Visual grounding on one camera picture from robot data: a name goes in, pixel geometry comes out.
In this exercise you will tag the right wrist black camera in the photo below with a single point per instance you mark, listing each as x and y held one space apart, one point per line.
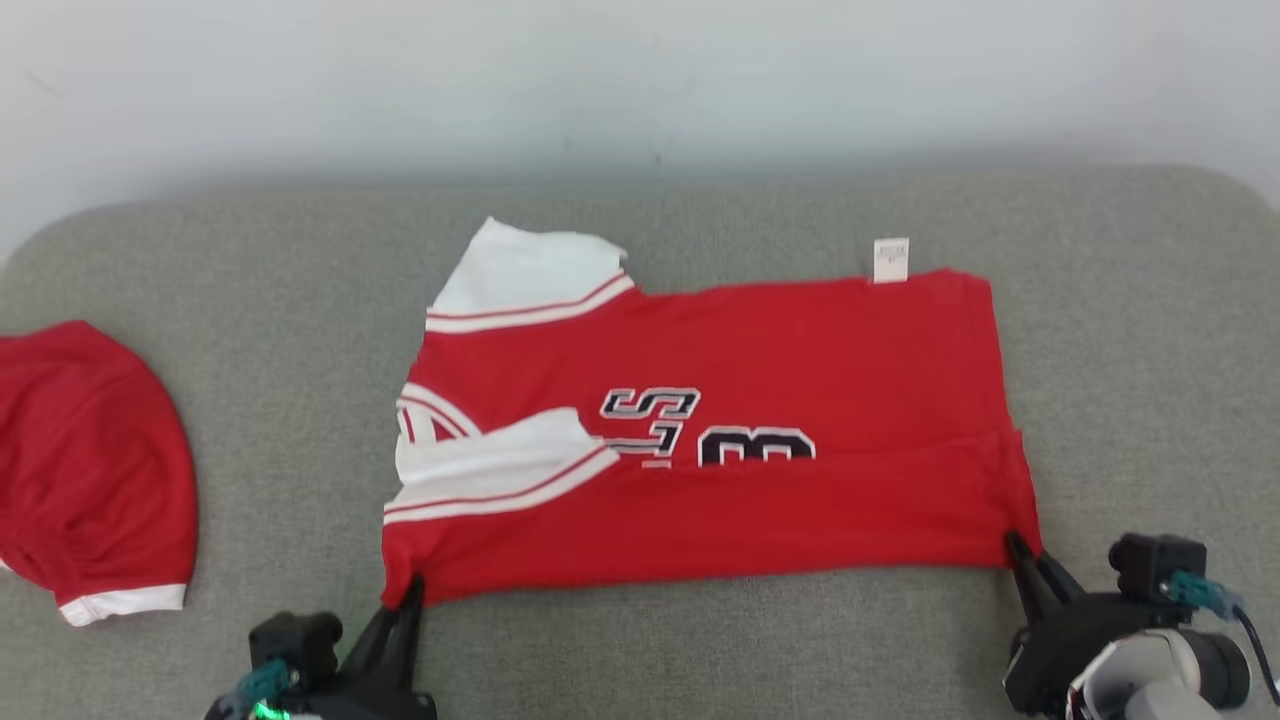
1150 565

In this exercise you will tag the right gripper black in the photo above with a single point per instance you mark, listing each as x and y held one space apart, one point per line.
1070 640

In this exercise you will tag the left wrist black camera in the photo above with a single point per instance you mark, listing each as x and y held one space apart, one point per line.
295 640

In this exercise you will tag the red jersey with white sleeves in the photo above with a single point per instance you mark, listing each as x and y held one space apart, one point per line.
780 350

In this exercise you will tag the wrist black camera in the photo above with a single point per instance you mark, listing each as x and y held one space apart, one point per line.
1150 565
295 640

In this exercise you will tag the red shorts with white trim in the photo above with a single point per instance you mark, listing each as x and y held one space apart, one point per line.
90 470

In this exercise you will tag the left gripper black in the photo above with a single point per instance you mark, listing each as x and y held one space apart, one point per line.
380 705

